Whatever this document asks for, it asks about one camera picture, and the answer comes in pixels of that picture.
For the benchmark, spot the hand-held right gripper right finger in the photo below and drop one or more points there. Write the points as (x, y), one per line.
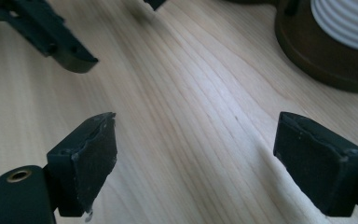
(320, 165)

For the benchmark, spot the stack of white paper cups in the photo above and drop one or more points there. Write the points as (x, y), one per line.
(348, 21)

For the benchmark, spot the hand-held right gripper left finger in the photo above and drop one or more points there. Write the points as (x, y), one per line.
(85, 161)

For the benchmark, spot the dark brown cup holder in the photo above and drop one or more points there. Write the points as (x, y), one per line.
(298, 46)

